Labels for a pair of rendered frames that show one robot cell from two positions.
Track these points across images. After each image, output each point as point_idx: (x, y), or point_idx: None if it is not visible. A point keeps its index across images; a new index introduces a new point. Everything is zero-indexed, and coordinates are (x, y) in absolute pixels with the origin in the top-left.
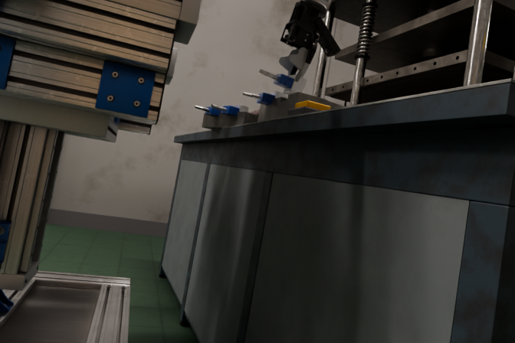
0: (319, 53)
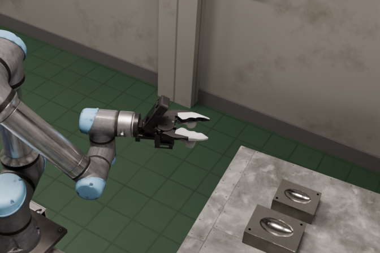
0: None
